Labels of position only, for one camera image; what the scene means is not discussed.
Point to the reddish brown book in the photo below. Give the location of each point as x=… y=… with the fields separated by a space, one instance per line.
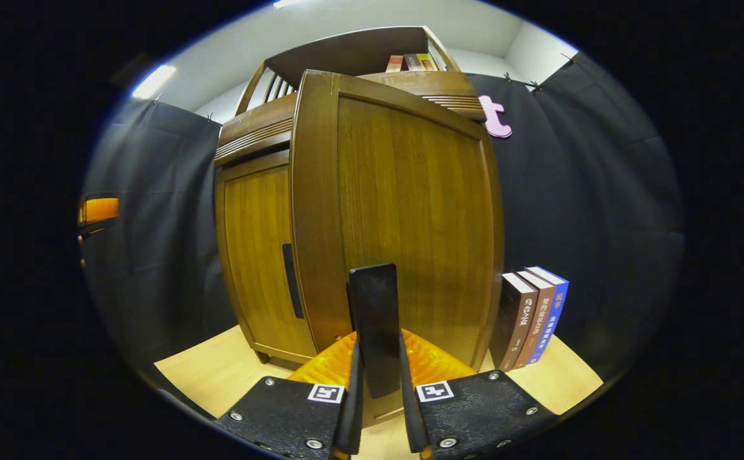
x=537 y=319

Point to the black backdrop cloth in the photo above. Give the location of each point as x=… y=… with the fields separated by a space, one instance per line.
x=589 y=204

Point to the ceiling light panel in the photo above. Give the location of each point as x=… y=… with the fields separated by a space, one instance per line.
x=153 y=81
x=286 y=3

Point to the dark red book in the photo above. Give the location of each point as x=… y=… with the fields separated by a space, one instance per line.
x=412 y=62

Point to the wooden double-door shoe cabinet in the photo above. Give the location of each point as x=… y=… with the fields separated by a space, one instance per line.
x=257 y=124

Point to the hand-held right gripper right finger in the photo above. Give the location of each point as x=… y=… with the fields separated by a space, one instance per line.
x=410 y=415

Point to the dark brown book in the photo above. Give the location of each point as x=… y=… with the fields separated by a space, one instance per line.
x=514 y=319

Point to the wooden cabinet door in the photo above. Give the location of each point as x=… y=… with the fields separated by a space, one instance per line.
x=254 y=255
x=410 y=204

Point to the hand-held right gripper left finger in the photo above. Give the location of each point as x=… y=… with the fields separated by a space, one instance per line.
x=356 y=415

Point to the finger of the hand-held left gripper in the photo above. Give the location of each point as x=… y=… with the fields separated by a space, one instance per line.
x=100 y=211

